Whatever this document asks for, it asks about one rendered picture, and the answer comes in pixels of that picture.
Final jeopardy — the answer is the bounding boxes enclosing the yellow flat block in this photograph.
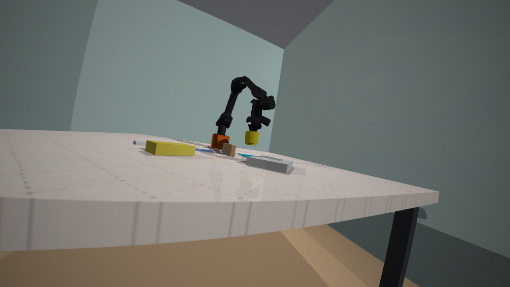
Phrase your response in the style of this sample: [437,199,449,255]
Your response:
[145,140,196,156]

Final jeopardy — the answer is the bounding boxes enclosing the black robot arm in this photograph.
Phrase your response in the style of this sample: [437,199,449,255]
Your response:
[216,76,276,136]

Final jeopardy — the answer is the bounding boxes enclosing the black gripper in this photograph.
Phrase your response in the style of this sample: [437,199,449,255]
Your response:
[246,109,262,132]

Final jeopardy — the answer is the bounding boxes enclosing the brown wooden plank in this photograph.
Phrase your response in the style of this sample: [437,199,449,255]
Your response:
[222,143,236,157]

